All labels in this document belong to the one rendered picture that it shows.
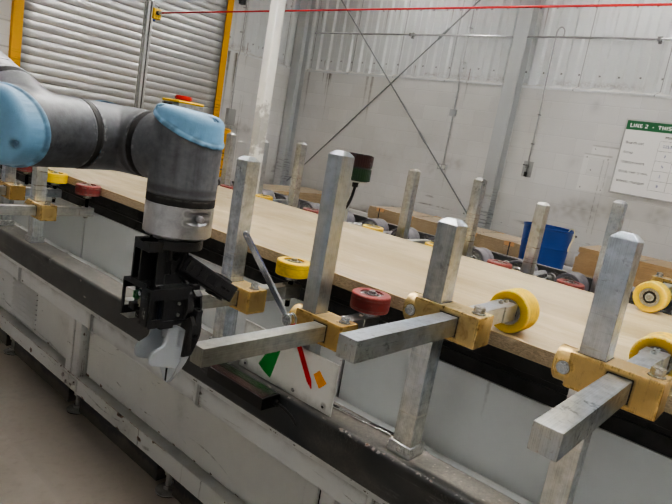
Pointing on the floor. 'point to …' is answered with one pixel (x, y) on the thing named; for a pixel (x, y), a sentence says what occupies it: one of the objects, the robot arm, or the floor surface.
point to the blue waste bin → (559, 237)
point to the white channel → (267, 81)
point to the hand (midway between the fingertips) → (172, 371)
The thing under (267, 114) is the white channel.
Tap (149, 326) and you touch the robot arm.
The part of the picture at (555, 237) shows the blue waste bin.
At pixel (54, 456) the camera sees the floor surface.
